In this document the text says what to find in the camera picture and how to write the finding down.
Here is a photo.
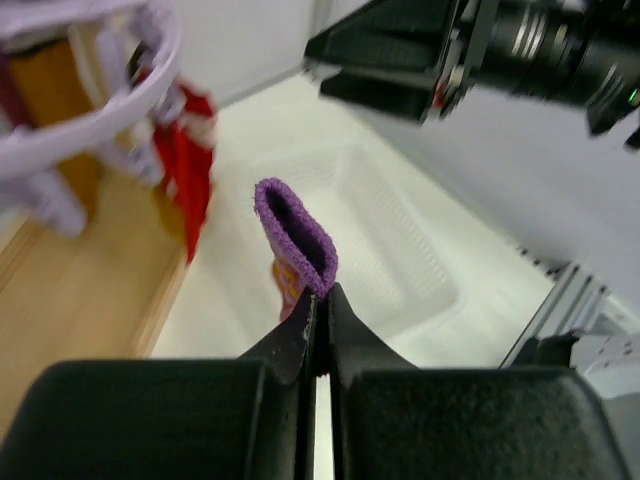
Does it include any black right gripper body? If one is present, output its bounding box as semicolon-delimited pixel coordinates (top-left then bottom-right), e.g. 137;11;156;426
304;0;479;123

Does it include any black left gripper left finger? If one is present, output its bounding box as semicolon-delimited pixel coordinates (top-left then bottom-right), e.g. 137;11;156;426
241;292;317;479

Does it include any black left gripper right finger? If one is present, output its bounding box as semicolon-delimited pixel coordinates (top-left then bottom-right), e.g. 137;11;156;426
327;284;417;479

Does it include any red sock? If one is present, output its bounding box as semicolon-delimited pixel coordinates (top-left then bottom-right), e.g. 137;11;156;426
153;82;217;263

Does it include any purple round clip hanger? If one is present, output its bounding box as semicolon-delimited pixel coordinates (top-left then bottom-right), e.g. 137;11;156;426
1;1;185;236

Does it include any mustard yellow sock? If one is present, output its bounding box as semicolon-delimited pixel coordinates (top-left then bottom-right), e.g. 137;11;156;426
9;39;101;215

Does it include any maroon purple striped sock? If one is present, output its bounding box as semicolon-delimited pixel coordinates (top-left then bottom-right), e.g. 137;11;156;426
1;54;32;127

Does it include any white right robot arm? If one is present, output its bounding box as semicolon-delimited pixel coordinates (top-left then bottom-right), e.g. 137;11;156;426
304;0;639;136

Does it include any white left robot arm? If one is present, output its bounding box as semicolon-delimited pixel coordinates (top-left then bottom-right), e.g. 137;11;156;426
246;286;639;479

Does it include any white plastic basket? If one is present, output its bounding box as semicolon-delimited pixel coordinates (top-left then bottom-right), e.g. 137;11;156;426
226;143;466;337

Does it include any wooden clothes rack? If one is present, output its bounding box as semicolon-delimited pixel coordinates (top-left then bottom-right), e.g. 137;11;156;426
1;26;189;429

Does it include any aluminium mounting rail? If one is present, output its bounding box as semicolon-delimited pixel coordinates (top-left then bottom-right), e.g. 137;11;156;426
501;246;639;367

